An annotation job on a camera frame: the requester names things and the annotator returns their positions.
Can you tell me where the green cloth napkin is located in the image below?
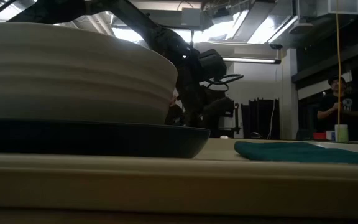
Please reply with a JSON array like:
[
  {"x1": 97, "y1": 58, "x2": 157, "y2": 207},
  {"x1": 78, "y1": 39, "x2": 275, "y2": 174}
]
[{"x1": 233, "y1": 141, "x2": 358, "y2": 166}]

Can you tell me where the black curtain panel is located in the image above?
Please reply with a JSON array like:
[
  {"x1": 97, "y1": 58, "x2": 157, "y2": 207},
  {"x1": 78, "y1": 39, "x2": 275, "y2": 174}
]
[{"x1": 241, "y1": 98, "x2": 280, "y2": 140}]

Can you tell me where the long linear ceiling light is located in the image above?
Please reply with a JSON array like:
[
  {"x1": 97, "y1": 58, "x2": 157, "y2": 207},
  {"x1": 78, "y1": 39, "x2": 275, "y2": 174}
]
[{"x1": 221, "y1": 56, "x2": 282, "y2": 65}]

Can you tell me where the black monitor on stand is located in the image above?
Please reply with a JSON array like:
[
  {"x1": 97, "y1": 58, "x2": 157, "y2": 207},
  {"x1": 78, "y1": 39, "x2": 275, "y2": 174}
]
[{"x1": 209, "y1": 96, "x2": 242, "y2": 138}]

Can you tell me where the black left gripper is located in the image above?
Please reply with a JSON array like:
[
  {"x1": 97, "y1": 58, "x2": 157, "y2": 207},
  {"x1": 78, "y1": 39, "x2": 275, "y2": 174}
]
[{"x1": 178, "y1": 49, "x2": 227, "y2": 126}]

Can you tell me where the green and white cup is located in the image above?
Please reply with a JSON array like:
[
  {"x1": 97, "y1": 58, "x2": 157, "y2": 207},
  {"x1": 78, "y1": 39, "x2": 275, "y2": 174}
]
[{"x1": 334, "y1": 124, "x2": 350, "y2": 142}]

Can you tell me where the grey ceiling box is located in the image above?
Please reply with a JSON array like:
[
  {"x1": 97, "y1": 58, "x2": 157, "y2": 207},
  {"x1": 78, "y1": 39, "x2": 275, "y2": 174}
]
[{"x1": 181, "y1": 7, "x2": 203, "y2": 27}]

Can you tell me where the white ribbed bowl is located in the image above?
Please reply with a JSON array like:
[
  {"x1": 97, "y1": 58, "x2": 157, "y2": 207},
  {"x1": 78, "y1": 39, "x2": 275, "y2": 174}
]
[{"x1": 0, "y1": 21, "x2": 179, "y2": 126}]

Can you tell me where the dark blue plate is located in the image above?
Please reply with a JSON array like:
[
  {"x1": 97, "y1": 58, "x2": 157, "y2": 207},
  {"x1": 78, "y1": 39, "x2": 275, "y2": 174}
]
[{"x1": 0, "y1": 117, "x2": 211, "y2": 159}]

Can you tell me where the person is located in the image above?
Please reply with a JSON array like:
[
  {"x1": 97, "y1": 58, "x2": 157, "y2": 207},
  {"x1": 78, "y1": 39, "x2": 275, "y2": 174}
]
[{"x1": 316, "y1": 75, "x2": 358, "y2": 133}]

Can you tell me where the beige plastic tray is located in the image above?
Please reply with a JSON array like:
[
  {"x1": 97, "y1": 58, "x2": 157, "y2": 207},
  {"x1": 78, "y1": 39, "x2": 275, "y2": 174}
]
[{"x1": 0, "y1": 138, "x2": 358, "y2": 220}]

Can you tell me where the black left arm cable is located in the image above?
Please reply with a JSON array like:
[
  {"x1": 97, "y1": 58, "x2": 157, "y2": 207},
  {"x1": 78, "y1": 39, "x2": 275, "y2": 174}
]
[{"x1": 203, "y1": 73, "x2": 245, "y2": 92}]

